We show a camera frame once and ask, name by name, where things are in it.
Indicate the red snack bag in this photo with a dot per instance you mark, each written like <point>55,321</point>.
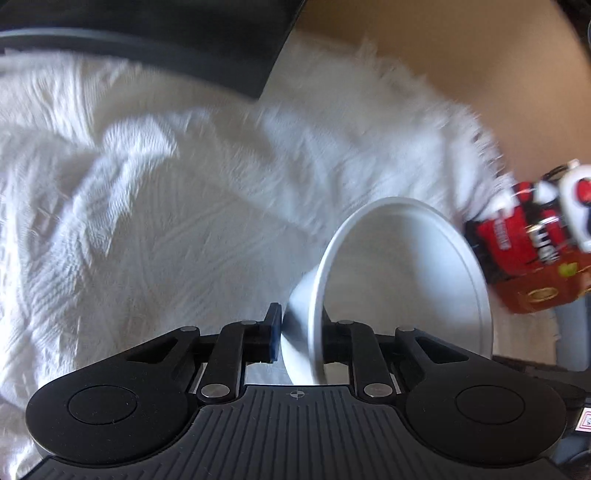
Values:
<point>545,295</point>

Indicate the white textured cloth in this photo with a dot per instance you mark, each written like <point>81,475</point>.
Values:
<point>138,207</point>

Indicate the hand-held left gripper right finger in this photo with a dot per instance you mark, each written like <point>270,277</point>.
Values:
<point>341,341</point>

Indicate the black computer monitor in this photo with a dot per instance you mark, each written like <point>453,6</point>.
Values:
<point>138,27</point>

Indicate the panda figurine bottle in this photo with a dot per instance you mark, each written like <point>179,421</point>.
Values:
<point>521,221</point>

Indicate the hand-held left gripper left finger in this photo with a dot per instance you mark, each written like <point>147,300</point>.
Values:
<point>274,332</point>

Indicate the white bowl with rainbow print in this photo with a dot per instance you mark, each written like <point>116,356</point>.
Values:
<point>406,277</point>

